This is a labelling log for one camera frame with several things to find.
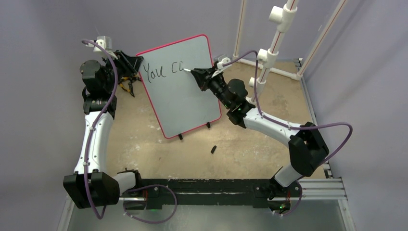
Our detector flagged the yellow black pliers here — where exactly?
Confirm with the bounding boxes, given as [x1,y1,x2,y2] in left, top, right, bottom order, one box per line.
[119,76,141,97]

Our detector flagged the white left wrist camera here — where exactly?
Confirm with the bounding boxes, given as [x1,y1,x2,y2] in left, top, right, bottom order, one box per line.
[93,36,117,60]

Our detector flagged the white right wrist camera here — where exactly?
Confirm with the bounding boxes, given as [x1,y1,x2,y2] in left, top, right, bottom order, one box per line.
[212,54,231,77]

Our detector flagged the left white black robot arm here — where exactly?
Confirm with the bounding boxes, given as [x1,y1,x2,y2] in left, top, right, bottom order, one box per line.
[63,50,143,209]

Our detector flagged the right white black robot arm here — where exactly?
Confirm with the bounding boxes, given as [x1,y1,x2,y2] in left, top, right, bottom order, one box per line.
[189,67,329,196]

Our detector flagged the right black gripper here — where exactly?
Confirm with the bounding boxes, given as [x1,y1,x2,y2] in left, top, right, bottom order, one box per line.
[192,65,232,109]

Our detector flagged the pink framed whiteboard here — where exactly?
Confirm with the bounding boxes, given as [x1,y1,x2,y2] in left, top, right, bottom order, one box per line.
[138,34,222,139]

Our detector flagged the white PVC pipe frame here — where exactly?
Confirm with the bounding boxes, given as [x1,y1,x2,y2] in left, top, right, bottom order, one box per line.
[238,0,348,103]

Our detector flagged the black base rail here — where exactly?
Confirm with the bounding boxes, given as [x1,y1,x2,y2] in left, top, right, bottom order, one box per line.
[120,179,301,210]

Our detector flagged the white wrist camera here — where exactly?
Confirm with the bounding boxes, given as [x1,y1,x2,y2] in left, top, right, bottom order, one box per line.
[212,54,231,77]
[93,36,117,60]

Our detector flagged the black marker cap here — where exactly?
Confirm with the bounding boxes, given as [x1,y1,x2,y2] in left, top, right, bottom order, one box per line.
[210,145,217,154]

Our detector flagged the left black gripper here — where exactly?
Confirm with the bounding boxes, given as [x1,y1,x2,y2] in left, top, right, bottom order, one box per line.
[102,50,142,92]

